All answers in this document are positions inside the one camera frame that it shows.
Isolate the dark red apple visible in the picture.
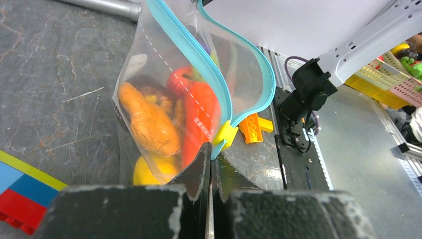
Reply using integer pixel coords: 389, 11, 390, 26
128, 74, 175, 116

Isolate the red blue yellow block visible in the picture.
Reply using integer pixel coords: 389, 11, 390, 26
0, 151, 67, 235

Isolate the pink perforated storage basket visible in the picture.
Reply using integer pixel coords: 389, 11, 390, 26
389, 57, 422, 108

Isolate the orange translucent brick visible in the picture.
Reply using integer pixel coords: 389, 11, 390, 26
238, 113, 263, 144

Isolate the yellow perforated storage basket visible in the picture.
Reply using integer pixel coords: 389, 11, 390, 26
345, 51, 412, 109

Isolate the orange crinkled ginger root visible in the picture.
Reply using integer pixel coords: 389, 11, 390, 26
117, 82, 182, 157

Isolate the yellow lemon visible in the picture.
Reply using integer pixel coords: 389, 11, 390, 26
133, 155, 181, 186

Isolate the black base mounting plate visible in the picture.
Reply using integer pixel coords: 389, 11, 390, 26
272, 87, 332, 191

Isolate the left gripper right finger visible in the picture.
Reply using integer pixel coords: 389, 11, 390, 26
211, 156, 377, 239

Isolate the orange carrot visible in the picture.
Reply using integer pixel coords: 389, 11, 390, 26
182, 74, 221, 168

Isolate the clear zip top bag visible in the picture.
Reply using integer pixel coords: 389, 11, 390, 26
112, 0, 276, 185

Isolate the red strawberry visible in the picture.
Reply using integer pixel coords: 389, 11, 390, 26
166, 66, 193, 99

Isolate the aluminium frame rail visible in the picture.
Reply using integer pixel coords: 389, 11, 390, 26
264, 49, 422, 198

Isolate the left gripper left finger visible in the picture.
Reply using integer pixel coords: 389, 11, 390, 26
34, 143, 211, 239

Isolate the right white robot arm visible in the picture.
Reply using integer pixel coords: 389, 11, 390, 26
277, 0, 422, 122

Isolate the yellow small brick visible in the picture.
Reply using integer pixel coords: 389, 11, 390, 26
258, 117, 274, 133

